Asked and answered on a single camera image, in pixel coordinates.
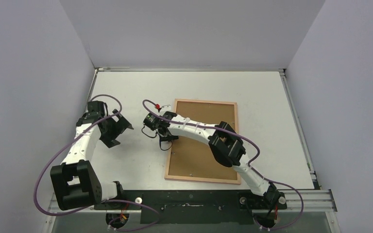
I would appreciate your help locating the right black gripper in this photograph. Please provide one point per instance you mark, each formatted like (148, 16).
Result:
(166, 133)

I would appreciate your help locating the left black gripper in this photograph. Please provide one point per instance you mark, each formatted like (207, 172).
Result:
(120, 126)

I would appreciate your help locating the brown cardboard backing board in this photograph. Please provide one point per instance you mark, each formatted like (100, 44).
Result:
(192, 161)

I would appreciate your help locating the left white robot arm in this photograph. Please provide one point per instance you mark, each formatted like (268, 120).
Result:
(75, 181)

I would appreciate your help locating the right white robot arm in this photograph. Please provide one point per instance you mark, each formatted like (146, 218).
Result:
(225, 144)

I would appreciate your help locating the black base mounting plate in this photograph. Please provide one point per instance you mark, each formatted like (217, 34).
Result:
(192, 206)

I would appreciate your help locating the aluminium rail front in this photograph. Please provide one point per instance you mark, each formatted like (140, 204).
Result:
(300, 204)

